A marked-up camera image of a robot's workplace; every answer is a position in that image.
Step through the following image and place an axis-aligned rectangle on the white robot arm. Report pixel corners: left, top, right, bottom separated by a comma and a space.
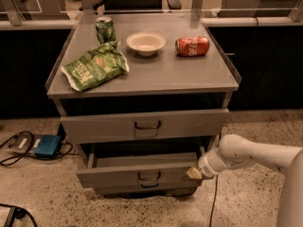
187, 134, 303, 227

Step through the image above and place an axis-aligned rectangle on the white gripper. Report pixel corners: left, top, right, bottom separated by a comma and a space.
187, 148, 228, 180

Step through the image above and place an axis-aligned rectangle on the grey top drawer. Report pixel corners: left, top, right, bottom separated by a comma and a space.
61, 109, 229, 144

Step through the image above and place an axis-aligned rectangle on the grey bottom drawer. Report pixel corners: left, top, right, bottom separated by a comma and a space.
95, 181, 201, 199

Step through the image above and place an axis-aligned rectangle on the white paper bowl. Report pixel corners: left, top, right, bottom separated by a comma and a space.
126, 32, 166, 57

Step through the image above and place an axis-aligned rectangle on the blue electronics box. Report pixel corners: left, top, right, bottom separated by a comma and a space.
33, 135, 61, 159

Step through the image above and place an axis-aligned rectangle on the black floor cable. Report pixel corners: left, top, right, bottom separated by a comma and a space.
0, 131, 80, 166

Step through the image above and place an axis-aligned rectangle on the black cabinet power cable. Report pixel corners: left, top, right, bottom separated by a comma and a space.
207, 134, 222, 227

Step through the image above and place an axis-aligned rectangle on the orange soda can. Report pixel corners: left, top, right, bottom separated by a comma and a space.
175, 36, 209, 57

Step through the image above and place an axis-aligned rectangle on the grey flat floor device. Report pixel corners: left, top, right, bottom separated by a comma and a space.
7, 134, 42, 154

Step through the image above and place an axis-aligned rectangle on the green chip bag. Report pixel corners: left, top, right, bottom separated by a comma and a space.
61, 41, 130, 92

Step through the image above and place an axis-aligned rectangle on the green soda can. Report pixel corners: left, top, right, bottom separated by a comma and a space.
96, 16, 116, 44

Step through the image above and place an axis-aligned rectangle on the grey drawer cabinet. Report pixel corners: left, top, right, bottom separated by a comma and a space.
45, 12, 242, 163

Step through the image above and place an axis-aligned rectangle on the grey drawer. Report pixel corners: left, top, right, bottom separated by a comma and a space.
77, 143, 203, 194
61, 109, 229, 144
95, 181, 201, 199

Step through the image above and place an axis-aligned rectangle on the black cable bottom left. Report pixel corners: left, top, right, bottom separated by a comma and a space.
0, 202, 39, 227

